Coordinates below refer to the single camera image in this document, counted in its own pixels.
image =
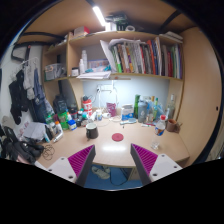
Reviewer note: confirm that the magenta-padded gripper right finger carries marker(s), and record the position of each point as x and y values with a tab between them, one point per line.
163	166

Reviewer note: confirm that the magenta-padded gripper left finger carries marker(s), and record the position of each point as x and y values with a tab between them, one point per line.
63	166

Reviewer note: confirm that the clear red-capped water bottle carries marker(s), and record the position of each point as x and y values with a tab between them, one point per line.
160	128

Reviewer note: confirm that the grey slipper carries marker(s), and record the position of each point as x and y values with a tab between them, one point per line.
100	172

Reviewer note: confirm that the brown ceramic mug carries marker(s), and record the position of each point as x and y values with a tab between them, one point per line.
171	126

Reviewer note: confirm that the white bottle blue cap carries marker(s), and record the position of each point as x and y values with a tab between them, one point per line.
72	125

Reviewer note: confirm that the white tube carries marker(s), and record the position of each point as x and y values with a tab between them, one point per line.
146	125

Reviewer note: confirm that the black mug white inside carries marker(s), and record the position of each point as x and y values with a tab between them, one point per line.
92	132

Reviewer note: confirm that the green plastic container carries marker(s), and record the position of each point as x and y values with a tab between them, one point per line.
62	119

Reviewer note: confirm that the flat round red coaster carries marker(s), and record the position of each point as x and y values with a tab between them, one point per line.
117	137

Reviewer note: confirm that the light blue hairbrush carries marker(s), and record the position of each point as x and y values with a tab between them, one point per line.
130	121

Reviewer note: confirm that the clear glass liquor bottle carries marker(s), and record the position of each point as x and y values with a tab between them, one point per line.
171	108

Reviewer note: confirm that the white jar blue label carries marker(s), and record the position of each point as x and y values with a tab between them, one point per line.
99	115

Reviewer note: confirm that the white and blue carton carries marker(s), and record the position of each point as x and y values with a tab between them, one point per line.
127	112

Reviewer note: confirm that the red and white canister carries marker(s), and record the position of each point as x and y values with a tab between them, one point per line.
87	106

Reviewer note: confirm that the green glass bottle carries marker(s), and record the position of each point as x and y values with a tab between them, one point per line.
136	105

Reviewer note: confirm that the magenta pouch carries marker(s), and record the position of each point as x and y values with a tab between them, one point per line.
111	108

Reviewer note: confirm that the hanging dark clothes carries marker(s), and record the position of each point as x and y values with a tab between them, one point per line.
20	96

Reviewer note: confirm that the ceiling tube light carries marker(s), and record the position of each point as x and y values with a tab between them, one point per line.
99	15

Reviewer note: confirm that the white wall power strip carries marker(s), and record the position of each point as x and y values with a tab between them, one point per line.
105	88

